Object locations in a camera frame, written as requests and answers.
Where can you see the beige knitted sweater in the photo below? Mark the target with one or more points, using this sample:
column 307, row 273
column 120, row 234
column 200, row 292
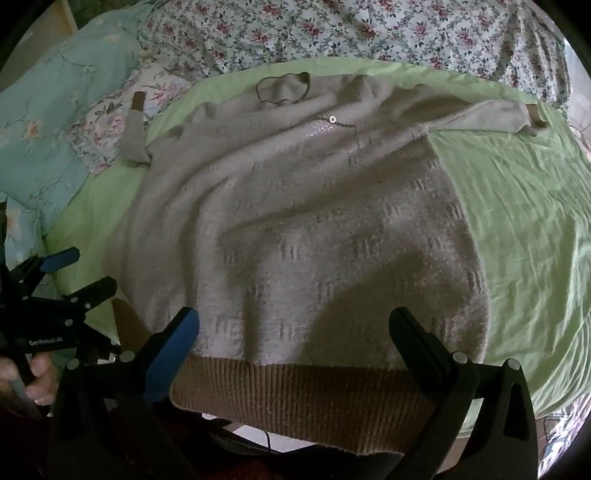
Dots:
column 300, row 207

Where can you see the person's left hand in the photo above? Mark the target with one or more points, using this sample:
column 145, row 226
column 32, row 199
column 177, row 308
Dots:
column 44, row 383

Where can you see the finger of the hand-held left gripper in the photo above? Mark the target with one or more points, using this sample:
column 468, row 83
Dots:
column 94, row 291
column 60, row 261

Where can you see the light green bed sheet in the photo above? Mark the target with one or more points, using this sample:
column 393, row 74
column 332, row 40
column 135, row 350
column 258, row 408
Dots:
column 517, row 221

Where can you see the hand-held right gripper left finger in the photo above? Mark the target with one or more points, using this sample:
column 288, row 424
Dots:
column 171, row 355

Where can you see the red floral quilt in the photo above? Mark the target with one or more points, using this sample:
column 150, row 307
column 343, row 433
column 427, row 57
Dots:
column 369, row 27

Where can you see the pale floral pillow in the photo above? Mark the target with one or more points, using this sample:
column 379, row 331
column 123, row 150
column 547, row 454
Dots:
column 106, row 124

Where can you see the teal floral pillow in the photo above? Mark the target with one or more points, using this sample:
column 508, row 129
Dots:
column 55, row 115

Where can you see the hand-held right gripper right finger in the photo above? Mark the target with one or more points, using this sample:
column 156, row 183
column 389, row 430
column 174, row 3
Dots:
column 412, row 341

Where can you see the beige wooden headboard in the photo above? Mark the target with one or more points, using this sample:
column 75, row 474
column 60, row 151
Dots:
column 41, row 32

